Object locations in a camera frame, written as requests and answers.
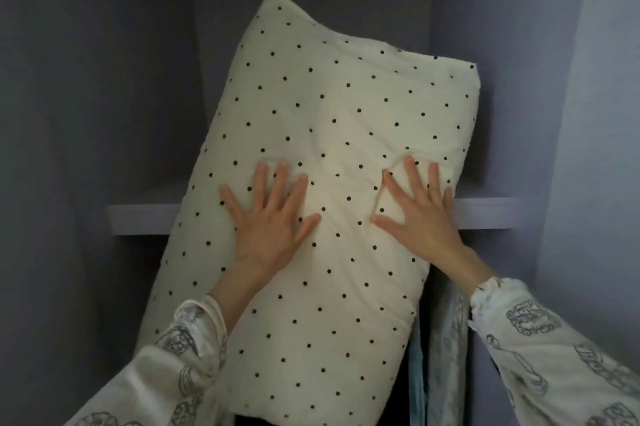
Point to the person's right middle finger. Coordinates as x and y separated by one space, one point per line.
415 181

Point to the light blue hanging garment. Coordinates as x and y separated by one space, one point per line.
417 380

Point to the patterned hanging garment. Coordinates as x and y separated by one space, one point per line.
447 360

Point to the person's right forearm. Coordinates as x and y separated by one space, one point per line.
540 350

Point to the person's left little finger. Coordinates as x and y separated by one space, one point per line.
232 200

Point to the person's left middle finger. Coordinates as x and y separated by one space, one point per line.
280 183

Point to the person's left thumb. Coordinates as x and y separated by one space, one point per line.
306 230

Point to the cream polka dot pillow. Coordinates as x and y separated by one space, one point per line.
330 141

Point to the white wardrobe shelf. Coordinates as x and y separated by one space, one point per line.
490 213

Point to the person's right thumb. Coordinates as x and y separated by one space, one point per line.
388 225

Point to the person's right hand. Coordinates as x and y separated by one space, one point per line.
425 228

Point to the person's left forearm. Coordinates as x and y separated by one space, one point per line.
165 365

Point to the person's right little finger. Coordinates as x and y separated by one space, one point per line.
448 201

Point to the person's left hand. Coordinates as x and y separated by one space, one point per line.
267 231

